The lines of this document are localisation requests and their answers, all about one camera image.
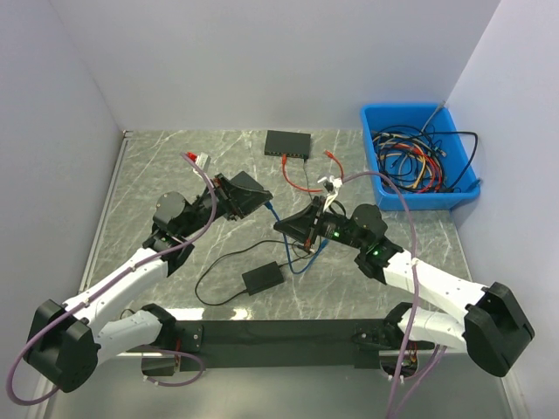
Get black power adapter with cord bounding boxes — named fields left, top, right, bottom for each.
left=194, top=156, right=324, bottom=306

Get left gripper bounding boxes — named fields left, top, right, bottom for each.
left=179, top=173, right=273, bottom=238

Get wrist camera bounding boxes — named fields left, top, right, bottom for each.
left=317, top=175, right=343, bottom=212
left=186, top=152, right=211, bottom=172

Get black network switch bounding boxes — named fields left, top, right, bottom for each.
left=264, top=130, right=311, bottom=160
left=228, top=171, right=273, bottom=218

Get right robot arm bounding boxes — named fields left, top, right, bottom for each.
left=273, top=196, right=535, bottom=377

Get blue plastic bin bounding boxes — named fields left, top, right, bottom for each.
left=361, top=103, right=481, bottom=210

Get blue ethernet cable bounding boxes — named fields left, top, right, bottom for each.
left=264, top=201, right=328, bottom=275

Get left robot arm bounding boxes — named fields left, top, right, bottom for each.
left=23, top=172, right=273, bottom=393

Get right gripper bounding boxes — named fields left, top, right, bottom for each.
left=275, top=196, right=368, bottom=251

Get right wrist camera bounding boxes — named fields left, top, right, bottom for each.
left=317, top=175, right=343, bottom=212

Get red ethernet cable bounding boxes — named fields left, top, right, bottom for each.
left=279, top=148, right=344, bottom=193

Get tangled cables in bin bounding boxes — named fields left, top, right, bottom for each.
left=370, top=101, right=484, bottom=194

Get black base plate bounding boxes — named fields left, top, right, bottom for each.
left=123, top=319, right=431, bottom=377

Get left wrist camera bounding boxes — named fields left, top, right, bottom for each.
left=186, top=152, right=211, bottom=172

